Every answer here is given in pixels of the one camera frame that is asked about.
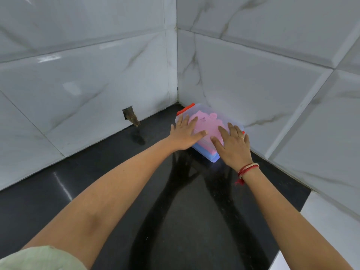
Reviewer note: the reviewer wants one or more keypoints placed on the person's left forearm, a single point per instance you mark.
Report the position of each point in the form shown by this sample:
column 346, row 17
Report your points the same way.
column 101, row 199

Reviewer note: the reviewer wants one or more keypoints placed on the person's right forearm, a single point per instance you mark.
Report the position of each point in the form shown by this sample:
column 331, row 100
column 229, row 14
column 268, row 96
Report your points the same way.
column 295, row 222

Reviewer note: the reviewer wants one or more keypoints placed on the person's left hand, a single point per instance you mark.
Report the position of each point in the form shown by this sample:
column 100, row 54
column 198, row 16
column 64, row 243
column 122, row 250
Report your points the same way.
column 184, row 136

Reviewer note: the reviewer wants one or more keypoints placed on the brown pipe stub in wall hole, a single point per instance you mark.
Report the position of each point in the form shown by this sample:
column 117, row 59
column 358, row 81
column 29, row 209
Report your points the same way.
column 130, row 115

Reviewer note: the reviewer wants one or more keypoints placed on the pale green shirt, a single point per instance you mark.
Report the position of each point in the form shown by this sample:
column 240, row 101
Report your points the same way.
column 36, row 260

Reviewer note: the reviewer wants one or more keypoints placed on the person's right hand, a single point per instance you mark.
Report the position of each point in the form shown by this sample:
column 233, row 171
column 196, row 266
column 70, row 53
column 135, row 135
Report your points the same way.
column 236, row 150

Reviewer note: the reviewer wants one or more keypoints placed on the clear plastic box lid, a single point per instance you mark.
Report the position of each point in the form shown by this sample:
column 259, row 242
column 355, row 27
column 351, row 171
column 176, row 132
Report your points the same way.
column 205, row 115

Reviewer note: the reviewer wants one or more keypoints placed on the clear plastic storage box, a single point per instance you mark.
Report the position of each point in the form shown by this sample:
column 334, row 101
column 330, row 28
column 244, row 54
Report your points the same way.
column 209, row 157

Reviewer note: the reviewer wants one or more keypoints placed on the blue silicone glove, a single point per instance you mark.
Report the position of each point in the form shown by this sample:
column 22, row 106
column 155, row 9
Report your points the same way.
column 206, row 154

